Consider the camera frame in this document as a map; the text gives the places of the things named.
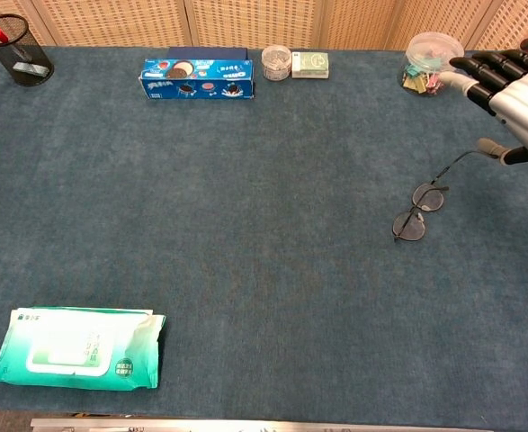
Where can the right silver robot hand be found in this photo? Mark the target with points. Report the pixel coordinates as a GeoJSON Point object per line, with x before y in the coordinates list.
{"type": "Point", "coordinates": [524, 103]}

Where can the thin wire-frame eyeglasses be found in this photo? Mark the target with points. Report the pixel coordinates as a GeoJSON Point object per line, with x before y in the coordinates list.
{"type": "Point", "coordinates": [427, 198]}

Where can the clear jar of binder clips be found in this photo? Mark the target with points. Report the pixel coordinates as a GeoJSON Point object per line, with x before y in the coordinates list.
{"type": "Point", "coordinates": [425, 54]}

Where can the pale green small box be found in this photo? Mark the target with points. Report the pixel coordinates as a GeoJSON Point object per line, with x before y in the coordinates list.
{"type": "Point", "coordinates": [310, 64]}

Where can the small clear jar of pins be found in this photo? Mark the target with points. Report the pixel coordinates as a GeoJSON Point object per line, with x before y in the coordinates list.
{"type": "Point", "coordinates": [276, 63]}

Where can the wicker folding screen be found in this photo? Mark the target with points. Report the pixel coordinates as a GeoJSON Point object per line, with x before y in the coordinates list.
{"type": "Point", "coordinates": [254, 22]}

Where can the dark blue flat box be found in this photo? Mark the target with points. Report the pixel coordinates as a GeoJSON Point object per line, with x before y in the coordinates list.
{"type": "Point", "coordinates": [209, 53]}

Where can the blue felt table cover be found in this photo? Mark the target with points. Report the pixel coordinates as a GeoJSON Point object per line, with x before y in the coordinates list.
{"type": "Point", "coordinates": [245, 270]}

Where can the blue Oreo cookie box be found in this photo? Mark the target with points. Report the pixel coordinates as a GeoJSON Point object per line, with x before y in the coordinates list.
{"type": "Point", "coordinates": [196, 83]}

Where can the green white wet wipes pack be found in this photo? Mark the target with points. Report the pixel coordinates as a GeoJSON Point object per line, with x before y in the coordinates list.
{"type": "Point", "coordinates": [74, 351]}

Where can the aluminium rail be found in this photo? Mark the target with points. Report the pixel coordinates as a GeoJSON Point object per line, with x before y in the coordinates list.
{"type": "Point", "coordinates": [245, 425]}

